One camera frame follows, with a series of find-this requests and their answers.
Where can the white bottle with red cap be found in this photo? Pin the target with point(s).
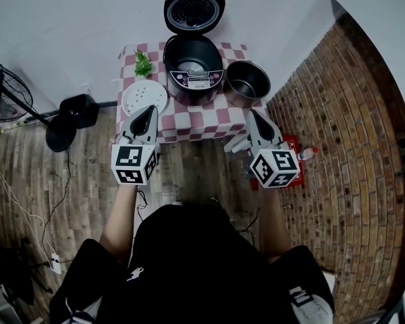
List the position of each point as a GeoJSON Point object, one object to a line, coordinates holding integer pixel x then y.
{"type": "Point", "coordinates": [307, 154]}

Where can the person's right forearm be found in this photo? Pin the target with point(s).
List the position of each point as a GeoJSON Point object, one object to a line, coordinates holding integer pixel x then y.
{"type": "Point", "coordinates": [273, 221]}

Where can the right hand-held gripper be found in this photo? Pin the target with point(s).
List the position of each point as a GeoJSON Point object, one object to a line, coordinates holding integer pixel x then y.
{"type": "Point", "coordinates": [273, 167]}

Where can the black chair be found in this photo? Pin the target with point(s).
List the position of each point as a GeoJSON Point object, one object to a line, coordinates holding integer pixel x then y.
{"type": "Point", "coordinates": [6, 275]}

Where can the purple black rice cooker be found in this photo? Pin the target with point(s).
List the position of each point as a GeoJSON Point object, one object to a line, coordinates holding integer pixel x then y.
{"type": "Point", "coordinates": [195, 79]}

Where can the green artificial plant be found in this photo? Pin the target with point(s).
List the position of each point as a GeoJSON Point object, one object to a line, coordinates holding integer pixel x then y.
{"type": "Point", "coordinates": [142, 67]}

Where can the white power strip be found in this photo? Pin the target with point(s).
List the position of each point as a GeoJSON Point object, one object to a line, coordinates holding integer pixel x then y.
{"type": "Point", "coordinates": [56, 261]}

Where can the black pot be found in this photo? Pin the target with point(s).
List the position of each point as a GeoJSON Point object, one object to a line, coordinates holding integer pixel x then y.
{"type": "Point", "coordinates": [246, 79]}

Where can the black waste bin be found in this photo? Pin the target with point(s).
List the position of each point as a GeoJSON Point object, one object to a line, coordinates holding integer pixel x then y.
{"type": "Point", "coordinates": [81, 110]}

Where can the pink white checkered tablecloth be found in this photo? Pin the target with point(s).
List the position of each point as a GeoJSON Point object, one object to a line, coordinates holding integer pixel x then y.
{"type": "Point", "coordinates": [195, 120]}

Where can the red fire equipment box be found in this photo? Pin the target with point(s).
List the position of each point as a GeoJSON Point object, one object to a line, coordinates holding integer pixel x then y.
{"type": "Point", "coordinates": [292, 144]}

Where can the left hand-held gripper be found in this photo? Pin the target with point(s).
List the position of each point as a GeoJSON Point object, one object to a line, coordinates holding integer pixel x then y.
{"type": "Point", "coordinates": [131, 157]}

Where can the white perforated steamer tray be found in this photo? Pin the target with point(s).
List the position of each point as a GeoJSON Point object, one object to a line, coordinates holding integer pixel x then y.
{"type": "Point", "coordinates": [155, 101]}

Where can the person's left forearm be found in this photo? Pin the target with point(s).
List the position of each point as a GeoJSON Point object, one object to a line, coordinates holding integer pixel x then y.
{"type": "Point", "coordinates": [121, 214]}

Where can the person's black shirt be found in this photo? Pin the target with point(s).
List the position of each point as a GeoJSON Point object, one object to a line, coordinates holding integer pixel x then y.
{"type": "Point", "coordinates": [195, 265]}

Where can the white wall socket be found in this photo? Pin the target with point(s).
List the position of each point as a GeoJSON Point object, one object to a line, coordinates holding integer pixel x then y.
{"type": "Point", "coordinates": [86, 88]}

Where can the black standing fan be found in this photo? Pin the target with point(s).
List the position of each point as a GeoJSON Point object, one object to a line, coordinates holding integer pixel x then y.
{"type": "Point", "coordinates": [60, 135]}

